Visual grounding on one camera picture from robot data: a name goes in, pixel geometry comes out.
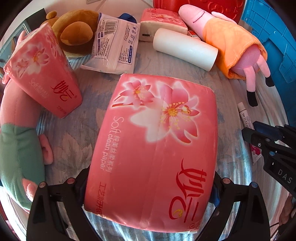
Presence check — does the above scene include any pig plush orange dress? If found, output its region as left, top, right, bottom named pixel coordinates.
left=179, top=4, right=271, bottom=107

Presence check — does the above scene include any brown teddy bear plush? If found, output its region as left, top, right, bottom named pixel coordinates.
left=45, top=9, right=99, bottom=58

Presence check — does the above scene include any white paper roll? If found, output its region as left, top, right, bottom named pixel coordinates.
left=152, top=28, right=218, bottom=71

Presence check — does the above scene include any small blue object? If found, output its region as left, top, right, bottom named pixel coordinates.
left=118, top=13, right=137, bottom=24

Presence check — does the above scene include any red plastic toy suitcase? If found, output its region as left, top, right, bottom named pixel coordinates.
left=152, top=0, right=246, bottom=23

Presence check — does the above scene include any white ointment tube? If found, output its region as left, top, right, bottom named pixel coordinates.
left=237, top=101, right=263, bottom=165

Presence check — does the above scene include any blue plastic crate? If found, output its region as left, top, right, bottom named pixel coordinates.
left=241, top=1, right=295, bottom=126

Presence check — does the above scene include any white plastic wipes packet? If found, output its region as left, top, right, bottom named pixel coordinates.
left=81, top=13, right=140, bottom=75

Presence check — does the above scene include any pig plush green shirt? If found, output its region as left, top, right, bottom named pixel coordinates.
left=0, top=29, right=54, bottom=211

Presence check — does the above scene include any large pink tissue pack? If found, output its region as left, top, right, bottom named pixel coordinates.
left=84, top=74, right=218, bottom=232

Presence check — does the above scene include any small pink tissue pack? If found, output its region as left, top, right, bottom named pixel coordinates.
left=139, top=8, right=188, bottom=42

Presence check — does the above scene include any pink tissue pack upright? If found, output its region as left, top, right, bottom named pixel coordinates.
left=4, top=23, right=82, bottom=118

